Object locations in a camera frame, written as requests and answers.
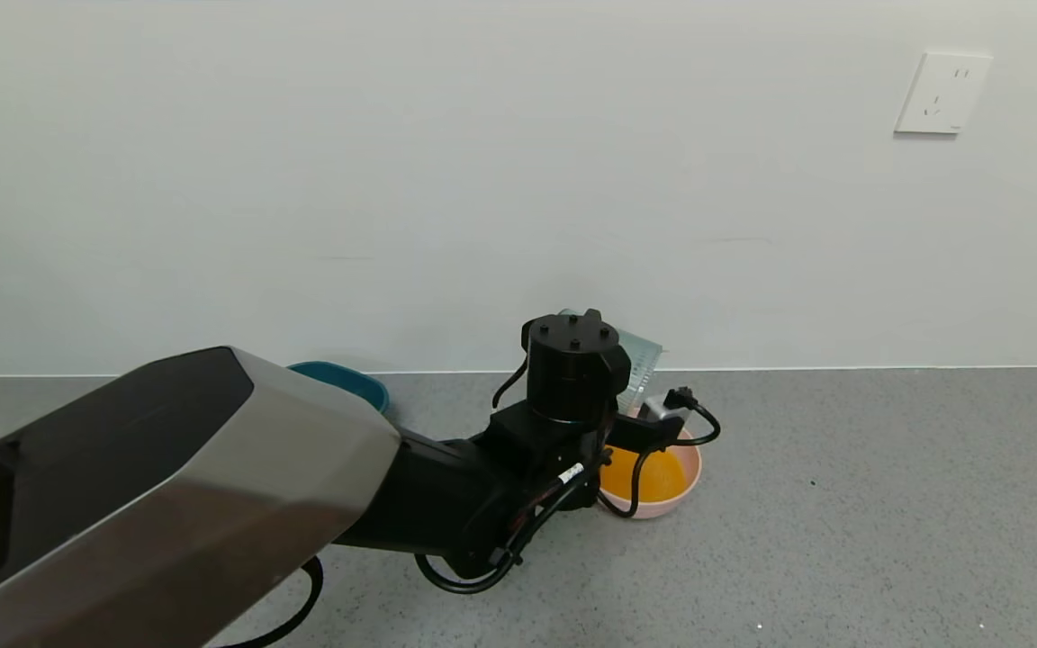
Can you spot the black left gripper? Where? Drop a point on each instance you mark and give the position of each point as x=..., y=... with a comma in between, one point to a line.
x=644, y=434

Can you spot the clear cup with orange liquid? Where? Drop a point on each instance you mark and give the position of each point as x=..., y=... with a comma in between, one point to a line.
x=643, y=360

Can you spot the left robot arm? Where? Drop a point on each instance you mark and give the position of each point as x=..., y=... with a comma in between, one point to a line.
x=212, y=486

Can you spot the pink bowl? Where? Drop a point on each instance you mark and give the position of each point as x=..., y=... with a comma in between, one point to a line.
x=662, y=481

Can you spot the teal plastic basin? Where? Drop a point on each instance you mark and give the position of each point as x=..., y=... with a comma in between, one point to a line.
x=356, y=385

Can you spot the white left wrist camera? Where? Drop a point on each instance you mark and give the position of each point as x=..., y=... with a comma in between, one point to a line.
x=662, y=409

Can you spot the white wall socket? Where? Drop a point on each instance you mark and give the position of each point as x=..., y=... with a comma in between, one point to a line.
x=942, y=93

